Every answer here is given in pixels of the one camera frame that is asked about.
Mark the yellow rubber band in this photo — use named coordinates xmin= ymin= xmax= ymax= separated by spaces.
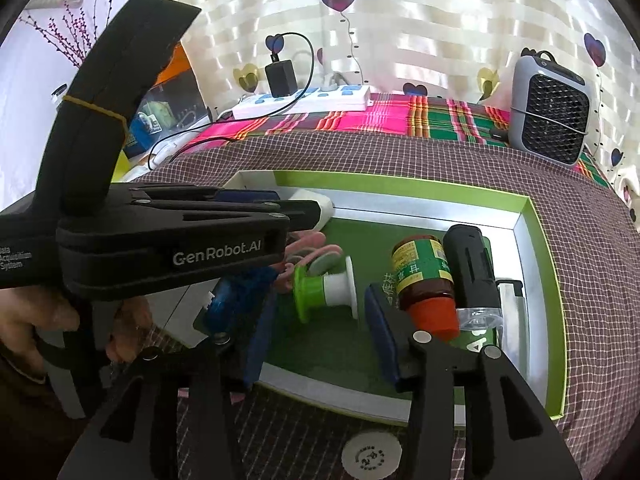
xmin=62 ymin=94 xmax=128 ymax=125

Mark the cream curtain with heart print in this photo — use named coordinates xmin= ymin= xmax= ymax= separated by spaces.
xmin=170 ymin=0 xmax=640 ymax=231

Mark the grey portable heater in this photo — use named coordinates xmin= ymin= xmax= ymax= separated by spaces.
xmin=507 ymin=49 xmax=598 ymax=168

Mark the person's left hand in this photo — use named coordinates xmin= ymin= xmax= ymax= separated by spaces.
xmin=0 ymin=290 xmax=153 ymax=377

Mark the black charger cable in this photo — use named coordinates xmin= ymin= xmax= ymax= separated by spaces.
xmin=272 ymin=32 xmax=316 ymax=98

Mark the blue and white carton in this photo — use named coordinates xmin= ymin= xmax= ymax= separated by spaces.
xmin=125 ymin=102 xmax=173 ymax=158

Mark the clear bin with orange lid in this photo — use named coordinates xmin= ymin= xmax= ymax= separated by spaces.
xmin=127 ymin=42 xmax=211 ymax=161

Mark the silver lighter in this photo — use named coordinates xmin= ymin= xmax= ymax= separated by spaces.
xmin=495 ymin=280 xmax=531 ymax=376

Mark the white power strip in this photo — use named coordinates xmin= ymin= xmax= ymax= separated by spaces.
xmin=232 ymin=85 xmax=373 ymax=121

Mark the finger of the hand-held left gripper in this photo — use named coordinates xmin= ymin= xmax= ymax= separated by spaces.
xmin=127 ymin=184 xmax=281 ymax=207
xmin=127 ymin=199 xmax=323 ymax=233

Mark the colourful striped blanket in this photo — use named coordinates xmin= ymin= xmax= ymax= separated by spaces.
xmin=177 ymin=92 xmax=631 ymax=201

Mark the purple flower branches vase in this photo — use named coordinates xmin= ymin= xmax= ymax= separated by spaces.
xmin=20 ymin=0 xmax=126 ymax=68

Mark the small white round jar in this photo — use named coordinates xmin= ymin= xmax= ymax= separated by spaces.
xmin=341 ymin=430 xmax=403 ymax=473

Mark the black charger plug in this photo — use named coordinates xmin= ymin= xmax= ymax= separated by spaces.
xmin=264 ymin=59 xmax=301 ymax=98

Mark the green and white cardboard box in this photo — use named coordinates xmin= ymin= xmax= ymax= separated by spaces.
xmin=150 ymin=170 xmax=568 ymax=428

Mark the person's left forearm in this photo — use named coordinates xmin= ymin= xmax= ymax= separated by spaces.
xmin=0 ymin=345 xmax=88 ymax=480

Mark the white plug adapter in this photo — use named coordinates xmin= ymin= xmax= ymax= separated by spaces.
xmin=290 ymin=189 xmax=335 ymax=228

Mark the thin black cable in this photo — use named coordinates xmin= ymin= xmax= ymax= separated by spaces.
xmin=147 ymin=110 xmax=236 ymax=171

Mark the blue translucent usb tester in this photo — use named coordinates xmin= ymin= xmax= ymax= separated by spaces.
xmin=192 ymin=265 xmax=276 ymax=341

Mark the green spool with white flange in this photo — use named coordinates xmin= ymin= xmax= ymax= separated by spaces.
xmin=292 ymin=256 xmax=361 ymax=325

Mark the brown bottle with red cap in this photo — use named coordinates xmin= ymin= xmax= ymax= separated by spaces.
xmin=390 ymin=236 xmax=461 ymax=343

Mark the pink clip with grey pad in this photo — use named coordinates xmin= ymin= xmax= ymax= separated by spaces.
xmin=280 ymin=231 xmax=343 ymax=293

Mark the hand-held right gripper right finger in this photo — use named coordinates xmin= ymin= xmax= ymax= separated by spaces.
xmin=364 ymin=282 xmax=583 ymax=480

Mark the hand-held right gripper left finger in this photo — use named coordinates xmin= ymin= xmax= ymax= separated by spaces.
xmin=57 ymin=300 xmax=276 ymax=480

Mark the black device with clear end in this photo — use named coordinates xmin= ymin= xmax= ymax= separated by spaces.
xmin=442 ymin=224 xmax=503 ymax=333

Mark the yellow box with green lid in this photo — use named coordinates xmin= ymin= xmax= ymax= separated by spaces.
xmin=111 ymin=150 xmax=132 ymax=183

